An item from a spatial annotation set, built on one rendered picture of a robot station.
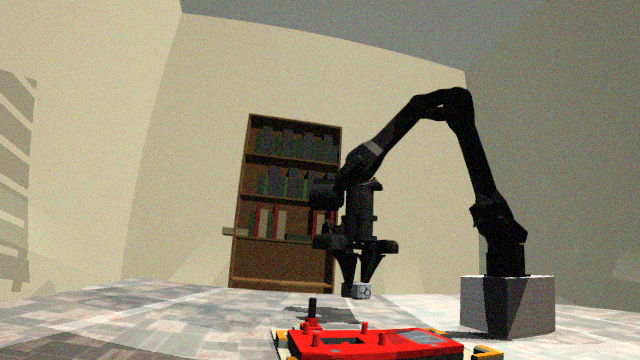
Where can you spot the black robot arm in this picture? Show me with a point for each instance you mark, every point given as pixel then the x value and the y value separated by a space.
pixel 490 212

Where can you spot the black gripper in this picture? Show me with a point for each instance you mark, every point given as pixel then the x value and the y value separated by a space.
pixel 358 228

